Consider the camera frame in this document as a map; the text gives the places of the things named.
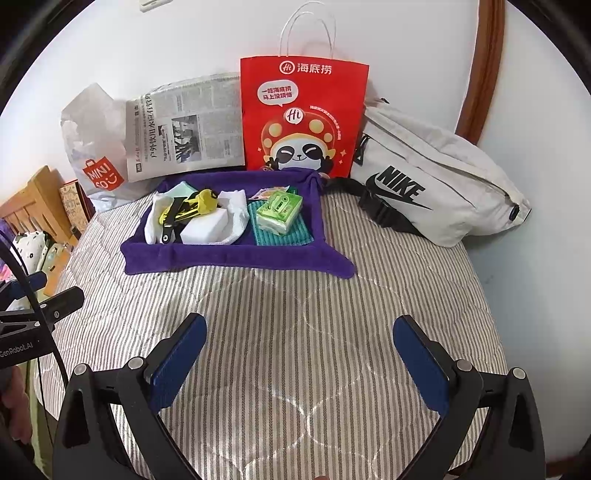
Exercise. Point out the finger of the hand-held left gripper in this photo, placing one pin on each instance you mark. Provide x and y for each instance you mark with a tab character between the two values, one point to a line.
27	284
62	302

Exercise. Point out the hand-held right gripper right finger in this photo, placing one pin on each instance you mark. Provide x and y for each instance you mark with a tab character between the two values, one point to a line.
422	360

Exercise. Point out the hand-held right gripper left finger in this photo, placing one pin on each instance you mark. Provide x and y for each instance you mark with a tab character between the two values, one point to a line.
178	355

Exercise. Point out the purple fabric tray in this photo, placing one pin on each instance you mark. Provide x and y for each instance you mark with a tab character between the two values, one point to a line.
221	258

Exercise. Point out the white glove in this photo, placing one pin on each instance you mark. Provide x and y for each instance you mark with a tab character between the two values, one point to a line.
154	226

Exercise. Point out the white foam sponge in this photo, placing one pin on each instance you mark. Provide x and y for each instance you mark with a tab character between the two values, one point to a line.
203	228

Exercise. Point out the white paper towel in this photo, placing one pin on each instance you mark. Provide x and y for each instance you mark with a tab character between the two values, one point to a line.
235	203

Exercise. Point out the mint green cloth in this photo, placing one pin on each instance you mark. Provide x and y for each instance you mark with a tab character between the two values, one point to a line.
182	190

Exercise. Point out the teal striped cloth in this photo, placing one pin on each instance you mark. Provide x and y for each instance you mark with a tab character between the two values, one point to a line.
295	233

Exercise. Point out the green tissue pack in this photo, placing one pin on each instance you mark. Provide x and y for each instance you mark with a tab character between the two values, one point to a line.
279	212

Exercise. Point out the spotted white pillow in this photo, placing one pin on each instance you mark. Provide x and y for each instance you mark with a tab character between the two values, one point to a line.
27	244

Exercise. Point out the wooden headboard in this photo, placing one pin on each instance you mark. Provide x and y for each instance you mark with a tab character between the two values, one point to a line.
41	194

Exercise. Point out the patterned box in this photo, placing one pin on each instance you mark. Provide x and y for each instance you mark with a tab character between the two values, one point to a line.
76	205

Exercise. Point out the white plastic bag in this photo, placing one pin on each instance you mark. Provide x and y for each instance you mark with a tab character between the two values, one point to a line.
92	129

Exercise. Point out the white waist bag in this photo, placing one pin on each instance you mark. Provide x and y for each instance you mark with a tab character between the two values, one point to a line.
438	152

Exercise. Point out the newspaper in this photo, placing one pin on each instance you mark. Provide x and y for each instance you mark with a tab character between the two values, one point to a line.
194	120

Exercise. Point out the red paper bag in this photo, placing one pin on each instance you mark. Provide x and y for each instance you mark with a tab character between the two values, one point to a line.
300	92

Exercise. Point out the wooden door frame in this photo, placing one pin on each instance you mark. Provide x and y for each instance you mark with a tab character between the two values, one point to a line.
485	69

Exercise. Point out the white wall switch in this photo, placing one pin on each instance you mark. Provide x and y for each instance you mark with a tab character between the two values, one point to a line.
154	5

